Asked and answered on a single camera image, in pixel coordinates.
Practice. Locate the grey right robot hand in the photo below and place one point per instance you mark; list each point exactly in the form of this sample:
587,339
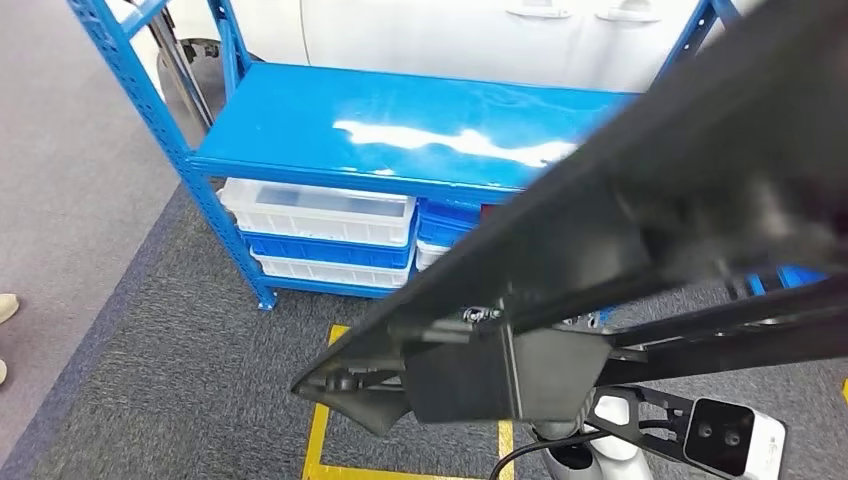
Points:
560,430

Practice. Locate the black plastic plate frame part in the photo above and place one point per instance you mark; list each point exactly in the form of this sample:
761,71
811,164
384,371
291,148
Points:
662,166

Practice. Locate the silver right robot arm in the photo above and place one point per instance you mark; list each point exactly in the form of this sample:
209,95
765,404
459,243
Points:
616,460

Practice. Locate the blue metal shelf rack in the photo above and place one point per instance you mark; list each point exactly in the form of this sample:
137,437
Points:
298,112

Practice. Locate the blue plastic bin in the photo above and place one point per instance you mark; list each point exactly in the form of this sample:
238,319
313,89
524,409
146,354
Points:
444,225
331,253

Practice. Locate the clear white plastic bin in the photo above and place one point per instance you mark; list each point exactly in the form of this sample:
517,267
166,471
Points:
318,215

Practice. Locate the white car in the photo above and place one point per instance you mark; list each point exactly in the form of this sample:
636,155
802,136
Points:
397,33

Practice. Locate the grey metal bar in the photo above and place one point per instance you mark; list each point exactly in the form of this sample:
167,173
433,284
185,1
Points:
180,63

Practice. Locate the person's shoe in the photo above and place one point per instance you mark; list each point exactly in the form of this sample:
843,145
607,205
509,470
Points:
2,371
6,308

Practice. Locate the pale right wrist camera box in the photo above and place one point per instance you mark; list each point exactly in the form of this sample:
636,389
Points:
722,437

